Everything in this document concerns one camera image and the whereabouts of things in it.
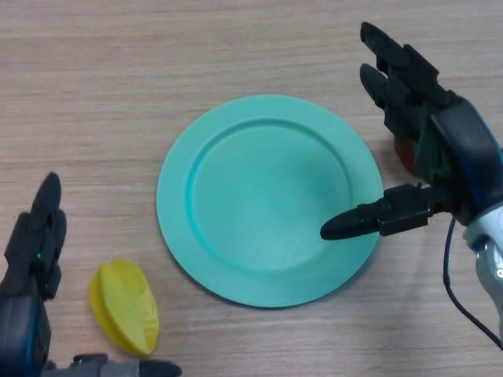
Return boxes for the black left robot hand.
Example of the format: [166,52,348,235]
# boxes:
[0,171,183,377]

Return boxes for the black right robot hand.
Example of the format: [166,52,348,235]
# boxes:
[320,21,503,241]

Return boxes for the yellow starfruit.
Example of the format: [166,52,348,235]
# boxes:
[87,258,160,357]

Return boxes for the green round plate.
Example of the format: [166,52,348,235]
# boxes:
[156,93,385,311]

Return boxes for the red apple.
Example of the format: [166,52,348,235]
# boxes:
[392,137,418,174]

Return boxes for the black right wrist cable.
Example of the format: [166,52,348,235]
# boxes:
[442,216,503,350]

